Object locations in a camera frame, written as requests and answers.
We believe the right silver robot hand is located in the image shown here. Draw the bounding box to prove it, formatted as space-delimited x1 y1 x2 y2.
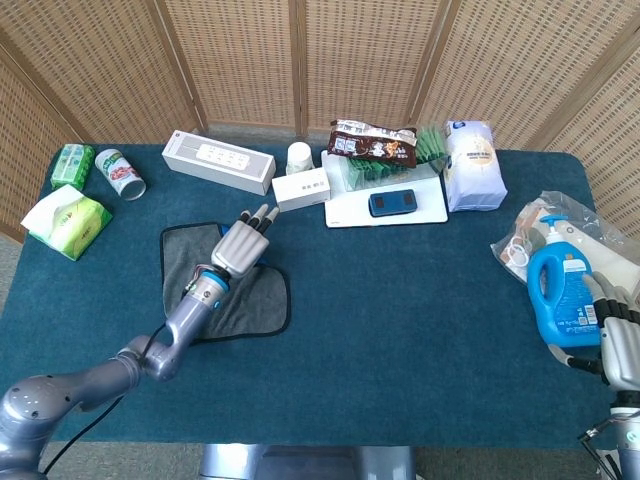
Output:
548 272 640 392

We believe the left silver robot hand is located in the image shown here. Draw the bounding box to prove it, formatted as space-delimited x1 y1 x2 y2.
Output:
210 203 282 279

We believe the grey and blue cloth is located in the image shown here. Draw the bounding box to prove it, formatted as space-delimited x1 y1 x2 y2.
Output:
159 222 292 344

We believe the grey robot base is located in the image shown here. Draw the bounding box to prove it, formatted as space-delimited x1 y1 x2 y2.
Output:
199 443 417 480

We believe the blue detergent bottle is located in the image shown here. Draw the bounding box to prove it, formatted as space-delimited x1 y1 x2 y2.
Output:
527 214 604 349

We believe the small white cardboard box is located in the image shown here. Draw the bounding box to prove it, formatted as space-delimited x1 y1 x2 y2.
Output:
271 167 332 214

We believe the long white power strip box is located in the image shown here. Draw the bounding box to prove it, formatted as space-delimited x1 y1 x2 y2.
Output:
161 129 277 197

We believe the white paper cup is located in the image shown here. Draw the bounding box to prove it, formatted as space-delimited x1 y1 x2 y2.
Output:
286 141 315 176

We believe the white board with dark rim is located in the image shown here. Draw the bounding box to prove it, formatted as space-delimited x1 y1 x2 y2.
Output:
320 149 450 229

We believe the clear plastic bag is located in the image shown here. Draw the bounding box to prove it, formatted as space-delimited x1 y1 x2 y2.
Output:
489 190 640 296

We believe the green and white can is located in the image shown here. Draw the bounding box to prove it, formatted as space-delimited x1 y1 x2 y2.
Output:
94 147 147 202

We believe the blue whiteboard eraser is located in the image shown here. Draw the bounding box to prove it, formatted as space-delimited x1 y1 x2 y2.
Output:
368 189 418 219

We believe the brown snack bag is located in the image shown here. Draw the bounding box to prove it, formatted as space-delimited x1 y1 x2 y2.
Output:
327 118 419 170

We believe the green soft tissue pack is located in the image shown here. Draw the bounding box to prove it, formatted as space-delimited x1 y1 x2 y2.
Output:
20 183 114 262

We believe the blue table cover cloth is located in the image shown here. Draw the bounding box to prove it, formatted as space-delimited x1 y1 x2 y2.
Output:
0 143 624 447

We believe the green wet wipes pack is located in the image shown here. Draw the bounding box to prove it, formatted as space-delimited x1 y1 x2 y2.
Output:
50 143 96 191

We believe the clear box of green sachets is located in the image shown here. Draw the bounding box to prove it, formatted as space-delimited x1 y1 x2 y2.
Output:
338 124 451 194

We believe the woven rattan folding screen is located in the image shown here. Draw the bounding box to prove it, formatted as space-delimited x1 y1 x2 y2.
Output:
0 0 640 241

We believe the white paper sack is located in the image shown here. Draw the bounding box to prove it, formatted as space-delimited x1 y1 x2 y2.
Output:
442 119 508 213

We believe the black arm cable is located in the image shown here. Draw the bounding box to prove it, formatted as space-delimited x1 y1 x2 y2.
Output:
38 322 169 476

